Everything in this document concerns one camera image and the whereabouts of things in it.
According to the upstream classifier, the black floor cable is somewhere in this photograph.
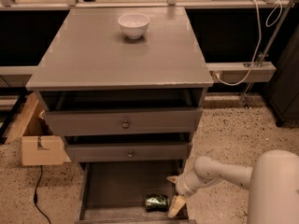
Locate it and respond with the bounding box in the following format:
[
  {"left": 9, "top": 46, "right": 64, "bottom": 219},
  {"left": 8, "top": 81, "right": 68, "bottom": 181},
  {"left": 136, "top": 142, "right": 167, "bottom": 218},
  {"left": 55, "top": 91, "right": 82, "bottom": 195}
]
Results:
[{"left": 33, "top": 165, "right": 52, "bottom": 224}]

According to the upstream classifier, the white ceramic bowl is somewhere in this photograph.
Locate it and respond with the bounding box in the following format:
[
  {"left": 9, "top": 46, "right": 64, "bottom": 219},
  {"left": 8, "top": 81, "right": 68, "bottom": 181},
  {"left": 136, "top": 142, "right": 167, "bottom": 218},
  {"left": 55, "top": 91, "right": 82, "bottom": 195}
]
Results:
[{"left": 118, "top": 13, "right": 150, "bottom": 39}]

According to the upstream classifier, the white cable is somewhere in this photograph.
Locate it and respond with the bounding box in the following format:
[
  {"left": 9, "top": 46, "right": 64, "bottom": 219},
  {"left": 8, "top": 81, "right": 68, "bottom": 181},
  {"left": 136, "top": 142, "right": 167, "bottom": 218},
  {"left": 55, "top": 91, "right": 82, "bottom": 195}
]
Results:
[{"left": 214, "top": 0, "right": 284, "bottom": 87}]

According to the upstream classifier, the middle grey drawer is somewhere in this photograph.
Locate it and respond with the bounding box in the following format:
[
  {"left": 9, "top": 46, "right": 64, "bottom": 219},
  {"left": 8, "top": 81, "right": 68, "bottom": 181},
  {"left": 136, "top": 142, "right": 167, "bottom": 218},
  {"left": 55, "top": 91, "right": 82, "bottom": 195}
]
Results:
[{"left": 66, "top": 142, "right": 192, "bottom": 162}]

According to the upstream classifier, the dark cabinet at right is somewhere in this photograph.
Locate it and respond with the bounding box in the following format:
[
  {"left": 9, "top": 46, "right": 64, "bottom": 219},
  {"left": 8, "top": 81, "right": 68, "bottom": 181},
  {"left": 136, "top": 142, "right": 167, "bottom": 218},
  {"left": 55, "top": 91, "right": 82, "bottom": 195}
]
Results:
[{"left": 264, "top": 25, "right": 299, "bottom": 127}]

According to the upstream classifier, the grey drawer cabinet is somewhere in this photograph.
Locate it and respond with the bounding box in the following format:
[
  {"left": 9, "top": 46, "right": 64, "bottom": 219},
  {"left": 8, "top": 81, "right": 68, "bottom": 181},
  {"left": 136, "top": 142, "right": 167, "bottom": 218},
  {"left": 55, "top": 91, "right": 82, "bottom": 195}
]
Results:
[{"left": 26, "top": 7, "right": 215, "bottom": 224}]

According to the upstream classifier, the bottom grey open drawer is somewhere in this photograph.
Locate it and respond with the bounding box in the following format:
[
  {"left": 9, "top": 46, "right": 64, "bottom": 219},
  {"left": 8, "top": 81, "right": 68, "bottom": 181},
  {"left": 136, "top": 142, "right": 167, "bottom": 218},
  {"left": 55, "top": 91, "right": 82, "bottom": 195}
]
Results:
[{"left": 75, "top": 161, "right": 197, "bottom": 224}]

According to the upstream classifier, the green soda can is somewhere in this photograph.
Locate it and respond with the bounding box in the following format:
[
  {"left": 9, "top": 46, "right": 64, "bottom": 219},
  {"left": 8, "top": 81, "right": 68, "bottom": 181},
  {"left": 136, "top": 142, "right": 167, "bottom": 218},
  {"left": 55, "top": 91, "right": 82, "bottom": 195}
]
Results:
[{"left": 145, "top": 194, "right": 169, "bottom": 211}]

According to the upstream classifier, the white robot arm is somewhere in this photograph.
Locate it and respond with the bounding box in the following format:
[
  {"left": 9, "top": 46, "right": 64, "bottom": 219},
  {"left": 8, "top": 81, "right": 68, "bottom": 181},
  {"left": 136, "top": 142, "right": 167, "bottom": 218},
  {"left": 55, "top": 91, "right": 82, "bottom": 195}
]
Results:
[{"left": 167, "top": 150, "right": 299, "bottom": 224}]

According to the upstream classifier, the top grey drawer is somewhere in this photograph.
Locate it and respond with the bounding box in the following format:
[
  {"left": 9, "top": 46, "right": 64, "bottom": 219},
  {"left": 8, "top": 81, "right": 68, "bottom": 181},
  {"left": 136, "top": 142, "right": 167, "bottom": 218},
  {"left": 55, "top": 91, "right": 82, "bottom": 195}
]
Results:
[{"left": 44, "top": 107, "right": 203, "bottom": 136}]

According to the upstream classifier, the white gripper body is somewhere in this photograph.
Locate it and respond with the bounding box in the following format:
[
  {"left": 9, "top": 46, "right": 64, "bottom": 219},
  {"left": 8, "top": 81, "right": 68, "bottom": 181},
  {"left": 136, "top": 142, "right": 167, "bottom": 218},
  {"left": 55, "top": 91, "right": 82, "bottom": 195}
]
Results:
[{"left": 176, "top": 169, "right": 208, "bottom": 197}]

